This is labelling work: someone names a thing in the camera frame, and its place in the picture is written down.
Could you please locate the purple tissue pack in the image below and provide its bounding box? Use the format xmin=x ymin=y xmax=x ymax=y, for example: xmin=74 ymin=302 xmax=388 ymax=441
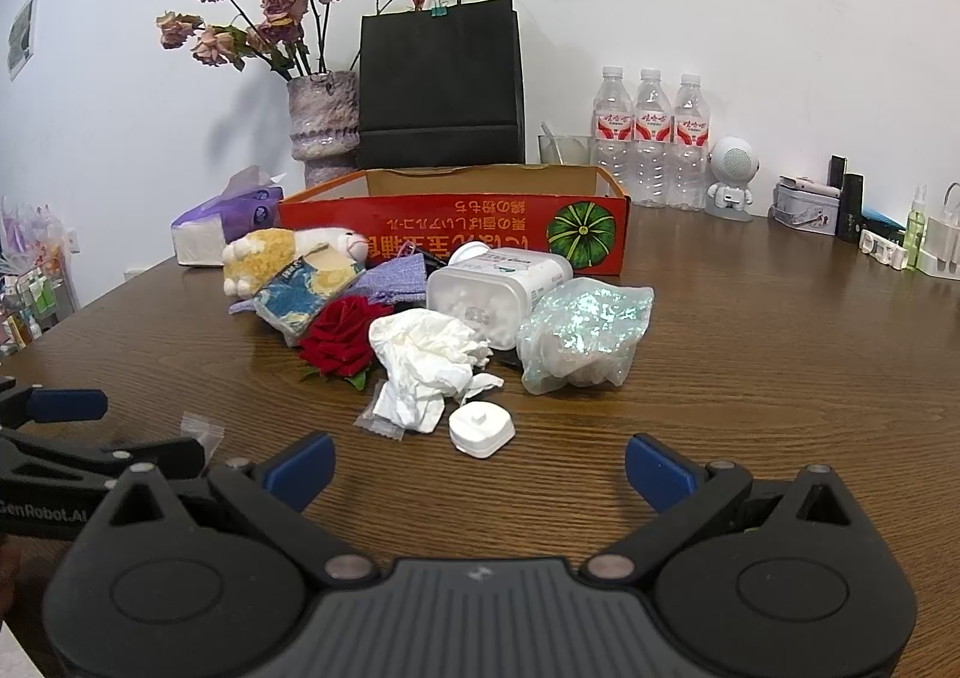
xmin=171 ymin=166 xmax=285 ymax=267

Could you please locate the white round cap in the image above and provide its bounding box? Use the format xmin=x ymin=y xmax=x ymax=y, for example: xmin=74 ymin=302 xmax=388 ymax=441
xmin=448 ymin=402 xmax=516 ymax=460

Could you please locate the red rose flower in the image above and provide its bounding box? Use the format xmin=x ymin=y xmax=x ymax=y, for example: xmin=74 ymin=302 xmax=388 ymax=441
xmin=298 ymin=296 xmax=394 ymax=391

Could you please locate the glass cup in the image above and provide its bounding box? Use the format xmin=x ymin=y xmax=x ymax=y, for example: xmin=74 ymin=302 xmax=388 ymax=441
xmin=537 ymin=134 xmax=590 ymax=166

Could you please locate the water bottle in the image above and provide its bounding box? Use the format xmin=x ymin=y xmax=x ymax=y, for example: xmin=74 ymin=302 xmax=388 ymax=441
xmin=635 ymin=68 xmax=672 ymax=207
xmin=590 ymin=67 xmax=635 ymax=190
xmin=667 ymin=73 xmax=711 ymax=212

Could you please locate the purple ceramic vase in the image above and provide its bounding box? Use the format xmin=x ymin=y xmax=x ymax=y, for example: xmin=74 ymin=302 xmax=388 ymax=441
xmin=288 ymin=70 xmax=359 ymax=187

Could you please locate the left water bottle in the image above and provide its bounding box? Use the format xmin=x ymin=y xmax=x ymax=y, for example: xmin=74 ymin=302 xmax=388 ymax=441
xmin=590 ymin=67 xmax=635 ymax=190

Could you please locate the spoon in glass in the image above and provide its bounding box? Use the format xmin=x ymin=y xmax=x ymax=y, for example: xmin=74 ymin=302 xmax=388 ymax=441
xmin=540 ymin=122 xmax=565 ymax=164

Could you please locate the plush alpaca toy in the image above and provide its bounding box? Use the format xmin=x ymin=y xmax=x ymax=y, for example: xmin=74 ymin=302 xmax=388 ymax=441
xmin=221 ymin=226 xmax=370 ymax=299

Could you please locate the white charger plug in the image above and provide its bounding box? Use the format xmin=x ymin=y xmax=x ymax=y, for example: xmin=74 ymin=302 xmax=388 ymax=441
xmin=916 ymin=182 xmax=960 ymax=281

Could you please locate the tall black tube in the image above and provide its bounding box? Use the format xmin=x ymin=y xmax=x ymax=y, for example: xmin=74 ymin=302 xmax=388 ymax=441
xmin=835 ymin=173 xmax=864 ymax=244

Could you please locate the white astronaut figure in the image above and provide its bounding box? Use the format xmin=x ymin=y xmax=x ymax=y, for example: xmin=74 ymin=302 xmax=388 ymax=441
xmin=706 ymin=137 xmax=760 ymax=223

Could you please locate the iridescent plastic bag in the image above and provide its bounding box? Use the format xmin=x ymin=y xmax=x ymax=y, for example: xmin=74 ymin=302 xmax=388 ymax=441
xmin=516 ymin=277 xmax=656 ymax=395

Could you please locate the black paper bag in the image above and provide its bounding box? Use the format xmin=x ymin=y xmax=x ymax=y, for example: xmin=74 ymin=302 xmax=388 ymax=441
xmin=356 ymin=0 xmax=526 ymax=169

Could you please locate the white tissue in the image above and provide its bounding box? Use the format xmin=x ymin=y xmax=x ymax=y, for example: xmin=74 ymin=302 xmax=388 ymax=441
xmin=368 ymin=307 xmax=505 ymax=434

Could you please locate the red cardboard box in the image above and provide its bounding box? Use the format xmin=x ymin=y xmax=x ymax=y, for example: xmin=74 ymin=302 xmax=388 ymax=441
xmin=280 ymin=164 xmax=631 ymax=277

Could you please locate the small tin box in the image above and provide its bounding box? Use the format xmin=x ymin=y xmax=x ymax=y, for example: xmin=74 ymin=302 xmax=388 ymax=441
xmin=768 ymin=176 xmax=841 ymax=236

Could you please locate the right water bottle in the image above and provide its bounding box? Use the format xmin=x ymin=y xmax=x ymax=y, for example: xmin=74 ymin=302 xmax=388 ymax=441
xmin=667 ymin=73 xmax=711 ymax=212

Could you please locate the green spray bottle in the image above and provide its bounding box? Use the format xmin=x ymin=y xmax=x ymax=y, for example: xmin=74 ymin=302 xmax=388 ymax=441
xmin=903 ymin=185 xmax=928 ymax=270

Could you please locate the purple knitted cloth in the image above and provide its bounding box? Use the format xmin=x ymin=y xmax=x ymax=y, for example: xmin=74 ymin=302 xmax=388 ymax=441
xmin=228 ymin=254 xmax=427 ymax=314

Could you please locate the middle water bottle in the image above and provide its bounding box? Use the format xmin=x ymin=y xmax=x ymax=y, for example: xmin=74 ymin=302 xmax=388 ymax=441
xmin=635 ymin=68 xmax=672 ymax=207

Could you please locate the small clear plastic wrapper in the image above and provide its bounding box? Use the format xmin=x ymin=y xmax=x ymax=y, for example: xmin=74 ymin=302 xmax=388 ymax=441
xmin=179 ymin=413 xmax=224 ymax=463

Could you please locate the blue snack packet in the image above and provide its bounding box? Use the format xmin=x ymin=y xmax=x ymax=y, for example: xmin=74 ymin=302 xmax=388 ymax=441
xmin=252 ymin=257 xmax=364 ymax=346

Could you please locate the clear plastic swab box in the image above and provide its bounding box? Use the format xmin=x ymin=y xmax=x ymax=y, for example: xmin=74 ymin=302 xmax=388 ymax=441
xmin=427 ymin=241 xmax=573 ymax=352

